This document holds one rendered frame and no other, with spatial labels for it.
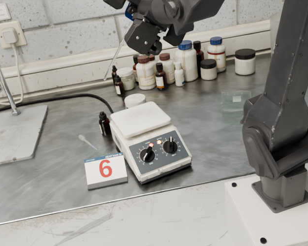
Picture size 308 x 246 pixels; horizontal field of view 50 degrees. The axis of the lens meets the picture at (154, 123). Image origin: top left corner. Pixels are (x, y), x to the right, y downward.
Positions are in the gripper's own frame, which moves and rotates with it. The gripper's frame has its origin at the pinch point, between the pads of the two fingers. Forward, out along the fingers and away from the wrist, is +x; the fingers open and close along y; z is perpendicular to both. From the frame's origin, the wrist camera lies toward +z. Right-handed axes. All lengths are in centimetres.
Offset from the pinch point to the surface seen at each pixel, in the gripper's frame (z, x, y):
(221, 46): -13.9, 25.4, 40.7
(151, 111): 17.5, 3.3, 14.8
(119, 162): 31.4, -1.1, 10.6
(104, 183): 36.7, -2.4, 8.9
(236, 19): -28, 33, 47
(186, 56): -4.4, 26.3, 30.5
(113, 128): 25.4, 6.3, 9.0
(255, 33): -26, 28, 54
